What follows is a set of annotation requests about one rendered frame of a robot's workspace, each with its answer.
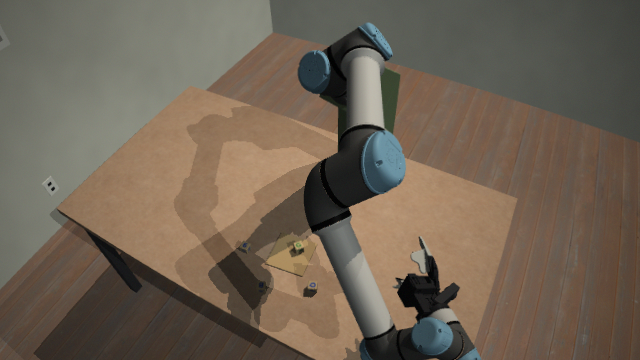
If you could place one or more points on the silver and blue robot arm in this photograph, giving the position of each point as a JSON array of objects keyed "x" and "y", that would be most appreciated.
[{"x": 369, "y": 163}]

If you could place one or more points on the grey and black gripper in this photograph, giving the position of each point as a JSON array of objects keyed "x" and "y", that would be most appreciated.
[{"x": 428, "y": 287}]

